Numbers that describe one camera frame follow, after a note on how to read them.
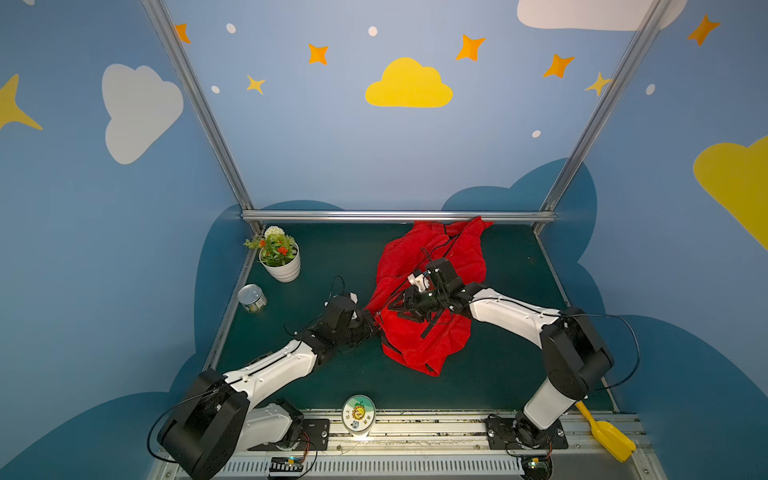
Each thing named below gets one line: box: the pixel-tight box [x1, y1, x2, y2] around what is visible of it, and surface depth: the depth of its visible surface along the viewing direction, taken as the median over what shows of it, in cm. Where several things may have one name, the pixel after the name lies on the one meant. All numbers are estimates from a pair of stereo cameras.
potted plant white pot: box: [243, 225, 301, 283], surface depth 98 cm
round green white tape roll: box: [342, 394, 376, 438], surface depth 72 cm
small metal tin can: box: [237, 284, 267, 313], surface depth 96 cm
